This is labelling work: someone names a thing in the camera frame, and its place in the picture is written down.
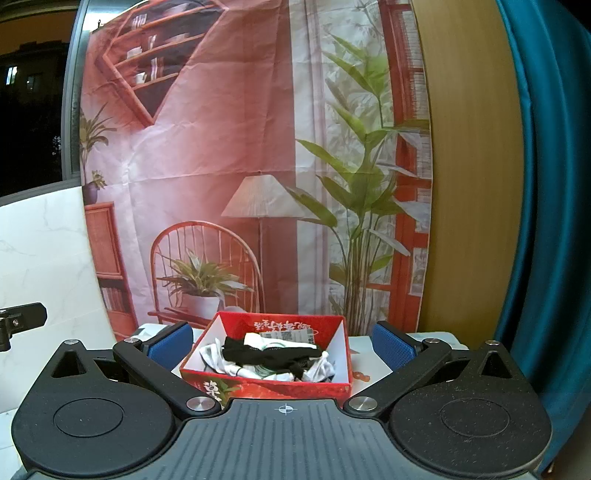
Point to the white marble board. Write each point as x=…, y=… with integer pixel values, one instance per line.
x=46, y=254

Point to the white sock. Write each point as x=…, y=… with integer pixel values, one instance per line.
x=321, y=369
x=217, y=357

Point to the printed wall tapestry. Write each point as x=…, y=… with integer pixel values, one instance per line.
x=207, y=138

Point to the wooden panel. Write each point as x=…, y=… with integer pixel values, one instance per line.
x=471, y=161

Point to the grey window frame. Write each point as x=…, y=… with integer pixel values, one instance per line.
x=74, y=92

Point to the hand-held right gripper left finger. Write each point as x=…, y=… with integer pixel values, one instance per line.
x=171, y=344

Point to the teal curtain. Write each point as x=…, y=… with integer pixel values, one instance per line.
x=558, y=207

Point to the black sock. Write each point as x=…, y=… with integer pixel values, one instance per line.
x=268, y=353

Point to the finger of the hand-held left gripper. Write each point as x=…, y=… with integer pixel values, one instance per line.
x=27, y=316

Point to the red strawberry print box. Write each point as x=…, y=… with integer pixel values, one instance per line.
x=277, y=388

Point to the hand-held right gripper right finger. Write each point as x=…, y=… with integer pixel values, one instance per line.
x=392, y=346

